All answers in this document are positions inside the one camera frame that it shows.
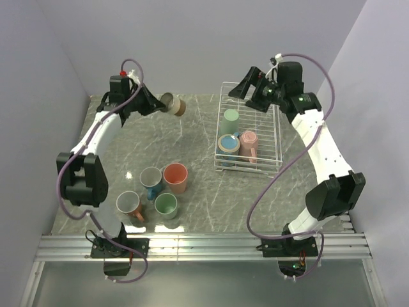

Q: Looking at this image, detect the white wire dish rack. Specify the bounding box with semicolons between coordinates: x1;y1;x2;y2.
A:
214;82;282;178

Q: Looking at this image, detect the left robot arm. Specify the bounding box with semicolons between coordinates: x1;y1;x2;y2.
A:
56;71;169;257

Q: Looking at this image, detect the steel and brown cup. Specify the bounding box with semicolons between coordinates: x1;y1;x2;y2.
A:
159;93;187;117

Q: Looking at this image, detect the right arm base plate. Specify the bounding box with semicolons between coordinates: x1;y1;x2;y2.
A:
256;237;318;258

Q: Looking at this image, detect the blue mug grey interior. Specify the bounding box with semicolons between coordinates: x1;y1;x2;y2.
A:
139;166;164;201

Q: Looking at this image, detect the aluminium rail frame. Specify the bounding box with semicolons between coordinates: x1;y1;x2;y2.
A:
21;230;377;306

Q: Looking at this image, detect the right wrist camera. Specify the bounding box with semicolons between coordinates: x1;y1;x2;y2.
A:
265;53;283;80

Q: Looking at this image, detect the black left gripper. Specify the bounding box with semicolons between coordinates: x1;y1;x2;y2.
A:
125;83;166;116

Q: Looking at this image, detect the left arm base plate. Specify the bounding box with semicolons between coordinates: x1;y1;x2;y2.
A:
90;237;150;258

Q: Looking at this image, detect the pink faceted mug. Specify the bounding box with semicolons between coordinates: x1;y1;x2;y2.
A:
239;130;259;163

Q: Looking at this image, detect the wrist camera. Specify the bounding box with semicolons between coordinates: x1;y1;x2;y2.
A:
120;69;141;86
265;53;283;80

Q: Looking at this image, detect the orange mug grey interior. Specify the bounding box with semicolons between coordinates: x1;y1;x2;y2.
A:
116;191;145;222

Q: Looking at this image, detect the green tumbler cup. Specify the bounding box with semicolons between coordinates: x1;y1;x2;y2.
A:
219;109;239;136

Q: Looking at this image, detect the blue butterfly mug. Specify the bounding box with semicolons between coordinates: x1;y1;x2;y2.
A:
216;132;241;167

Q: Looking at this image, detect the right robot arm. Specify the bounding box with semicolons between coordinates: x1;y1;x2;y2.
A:
228;61;366;257

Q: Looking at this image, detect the coral pink tumbler cup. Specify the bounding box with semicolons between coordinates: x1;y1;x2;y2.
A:
164;162;189;194

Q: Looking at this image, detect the small green cup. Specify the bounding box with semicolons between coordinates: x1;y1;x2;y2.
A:
154;193;178;219

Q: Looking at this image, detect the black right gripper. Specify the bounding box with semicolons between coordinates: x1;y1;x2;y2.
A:
227;67;284;114

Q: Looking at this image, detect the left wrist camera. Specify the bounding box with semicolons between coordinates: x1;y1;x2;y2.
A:
120;69;141;86

